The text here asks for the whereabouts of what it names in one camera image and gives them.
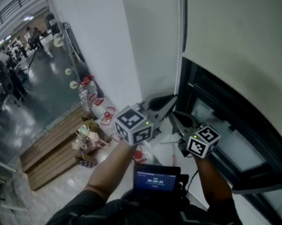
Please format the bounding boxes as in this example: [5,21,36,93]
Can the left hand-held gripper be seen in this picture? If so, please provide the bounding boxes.
[114,94,178,146]

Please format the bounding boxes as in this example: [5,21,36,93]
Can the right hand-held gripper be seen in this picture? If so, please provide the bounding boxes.
[168,110,222,159]

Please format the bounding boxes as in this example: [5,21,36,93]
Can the white bead chain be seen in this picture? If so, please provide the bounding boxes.
[174,0,186,96]

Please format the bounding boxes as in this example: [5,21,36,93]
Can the beige roller blind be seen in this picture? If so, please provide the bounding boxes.
[182,0,282,138]

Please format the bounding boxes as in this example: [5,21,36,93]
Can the person's right forearm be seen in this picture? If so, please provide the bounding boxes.
[194,155,233,211]

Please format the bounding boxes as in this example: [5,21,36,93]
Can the person's left forearm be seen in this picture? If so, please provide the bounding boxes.
[84,139,143,207]

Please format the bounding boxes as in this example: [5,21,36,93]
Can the red-capped plastic bottle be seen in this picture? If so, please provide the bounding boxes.
[100,106,116,127]
[132,150,148,164]

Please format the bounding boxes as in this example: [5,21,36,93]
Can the black chest-mounted screen device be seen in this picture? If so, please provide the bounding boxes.
[122,164,191,205]

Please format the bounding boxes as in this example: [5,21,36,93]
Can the large clear plastic water bottle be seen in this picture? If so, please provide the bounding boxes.
[77,75,99,113]

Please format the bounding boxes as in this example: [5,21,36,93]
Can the cardboard box of cups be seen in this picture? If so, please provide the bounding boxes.
[71,116,111,169]

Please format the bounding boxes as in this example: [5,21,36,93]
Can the person's dark shirt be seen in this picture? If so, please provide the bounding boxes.
[45,189,244,225]

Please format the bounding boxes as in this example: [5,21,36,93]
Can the metal rack with white wheels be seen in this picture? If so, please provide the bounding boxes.
[52,20,87,90]

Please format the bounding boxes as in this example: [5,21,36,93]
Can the wooden plank platform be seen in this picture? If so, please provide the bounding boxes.
[19,104,102,192]

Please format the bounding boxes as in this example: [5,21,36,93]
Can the white metal cabinet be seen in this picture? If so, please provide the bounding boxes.
[0,157,18,212]

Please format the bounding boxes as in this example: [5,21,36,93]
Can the dark metal railing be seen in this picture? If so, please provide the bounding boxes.
[0,0,45,31]

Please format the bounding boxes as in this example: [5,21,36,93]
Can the white stick with orange handle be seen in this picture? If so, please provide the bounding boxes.
[159,139,179,166]

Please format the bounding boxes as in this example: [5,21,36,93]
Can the thin black cable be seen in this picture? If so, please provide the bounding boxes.
[186,169,200,193]

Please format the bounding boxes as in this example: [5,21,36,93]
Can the black window frame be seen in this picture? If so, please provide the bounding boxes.
[175,55,282,225]

